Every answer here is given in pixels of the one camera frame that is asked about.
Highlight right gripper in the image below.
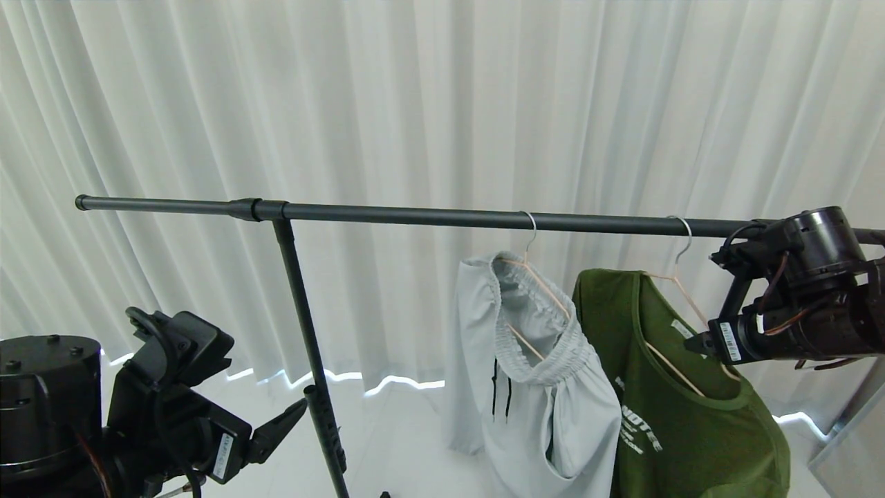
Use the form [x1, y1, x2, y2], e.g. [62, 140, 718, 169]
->
[707, 304, 885, 365]

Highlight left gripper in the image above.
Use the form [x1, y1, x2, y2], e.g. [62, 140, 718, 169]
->
[104, 398, 308, 495]

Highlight black clothes rack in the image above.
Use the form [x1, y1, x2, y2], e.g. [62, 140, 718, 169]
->
[75, 195, 885, 498]

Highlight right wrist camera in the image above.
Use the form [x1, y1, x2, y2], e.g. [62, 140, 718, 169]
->
[710, 239, 765, 274]

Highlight pale grey shorts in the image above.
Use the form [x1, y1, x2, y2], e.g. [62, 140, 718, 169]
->
[441, 251, 623, 498]

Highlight pink clothes hanger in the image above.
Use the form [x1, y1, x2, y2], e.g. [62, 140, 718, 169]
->
[496, 211, 575, 362]
[643, 216, 740, 398]

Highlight green garment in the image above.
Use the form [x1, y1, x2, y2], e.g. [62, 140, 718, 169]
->
[572, 268, 791, 498]

